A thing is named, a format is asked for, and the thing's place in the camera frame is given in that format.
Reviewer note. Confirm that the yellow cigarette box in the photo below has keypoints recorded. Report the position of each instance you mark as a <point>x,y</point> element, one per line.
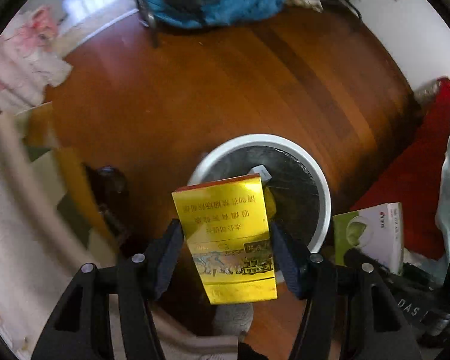
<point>226,228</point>

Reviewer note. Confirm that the checked white tablecloth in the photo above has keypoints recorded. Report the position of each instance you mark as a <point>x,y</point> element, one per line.
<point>57,214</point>

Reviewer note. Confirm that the grey cosmetic carton box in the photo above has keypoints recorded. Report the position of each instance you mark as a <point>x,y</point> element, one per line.
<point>261,171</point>

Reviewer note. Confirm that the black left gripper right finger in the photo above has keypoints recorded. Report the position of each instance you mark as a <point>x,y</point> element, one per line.
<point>374,326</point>

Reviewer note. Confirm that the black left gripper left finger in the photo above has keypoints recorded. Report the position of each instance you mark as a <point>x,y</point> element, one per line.
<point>97,299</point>

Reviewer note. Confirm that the red blanket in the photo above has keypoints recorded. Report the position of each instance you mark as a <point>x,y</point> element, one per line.
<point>413,179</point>

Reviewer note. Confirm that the green white tissue box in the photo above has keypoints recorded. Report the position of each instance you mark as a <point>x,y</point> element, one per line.
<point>376,232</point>

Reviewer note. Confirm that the white round trash bin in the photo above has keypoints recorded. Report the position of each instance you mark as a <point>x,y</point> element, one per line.
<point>298,185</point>

